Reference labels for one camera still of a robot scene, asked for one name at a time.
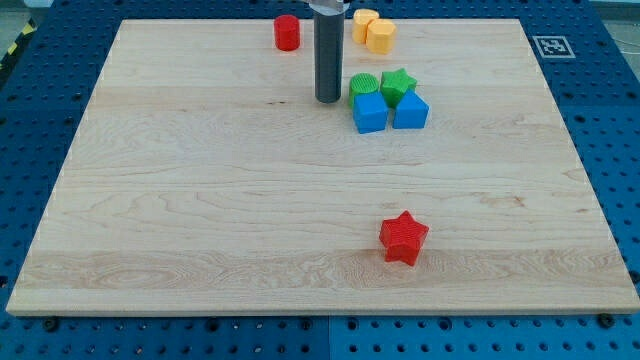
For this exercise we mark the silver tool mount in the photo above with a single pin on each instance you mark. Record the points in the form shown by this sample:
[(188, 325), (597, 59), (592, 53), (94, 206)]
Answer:
[(329, 6)]

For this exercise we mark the green cylinder block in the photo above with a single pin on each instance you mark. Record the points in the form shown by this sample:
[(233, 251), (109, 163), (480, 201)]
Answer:
[(362, 83)]

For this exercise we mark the yellow hexagon block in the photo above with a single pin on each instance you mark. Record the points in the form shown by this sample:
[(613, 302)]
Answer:
[(381, 36)]

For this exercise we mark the green star block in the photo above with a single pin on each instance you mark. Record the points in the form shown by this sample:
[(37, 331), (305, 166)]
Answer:
[(394, 85)]

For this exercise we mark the blue triangle block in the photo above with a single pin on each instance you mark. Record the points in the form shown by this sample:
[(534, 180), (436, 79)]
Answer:
[(411, 112)]

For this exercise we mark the red cylinder block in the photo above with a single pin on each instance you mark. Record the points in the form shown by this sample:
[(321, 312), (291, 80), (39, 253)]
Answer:
[(286, 32)]

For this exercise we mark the white fiducial marker tag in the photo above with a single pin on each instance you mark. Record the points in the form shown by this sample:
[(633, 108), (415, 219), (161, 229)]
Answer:
[(553, 47)]

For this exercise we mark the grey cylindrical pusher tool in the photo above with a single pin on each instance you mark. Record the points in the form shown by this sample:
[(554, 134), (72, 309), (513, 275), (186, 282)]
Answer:
[(328, 34)]

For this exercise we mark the blue cube block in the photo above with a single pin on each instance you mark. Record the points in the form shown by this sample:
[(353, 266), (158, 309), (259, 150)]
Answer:
[(370, 112)]

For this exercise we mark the black bolt front left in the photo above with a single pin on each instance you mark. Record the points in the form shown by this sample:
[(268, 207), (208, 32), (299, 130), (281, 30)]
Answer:
[(50, 324)]

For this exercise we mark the red star block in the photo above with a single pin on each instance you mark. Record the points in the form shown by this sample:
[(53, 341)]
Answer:
[(403, 238)]

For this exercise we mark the yellow cylinder block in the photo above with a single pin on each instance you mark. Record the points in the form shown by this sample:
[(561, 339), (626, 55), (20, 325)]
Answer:
[(360, 21)]

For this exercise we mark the black bolt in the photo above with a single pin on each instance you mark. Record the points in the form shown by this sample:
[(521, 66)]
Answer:
[(606, 321), (50, 324)]

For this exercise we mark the black bolt front right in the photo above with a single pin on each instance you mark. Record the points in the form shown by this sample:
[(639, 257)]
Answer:
[(606, 321)]

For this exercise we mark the wooden board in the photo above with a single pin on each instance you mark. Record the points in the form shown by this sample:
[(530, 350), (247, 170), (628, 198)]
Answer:
[(205, 179)]

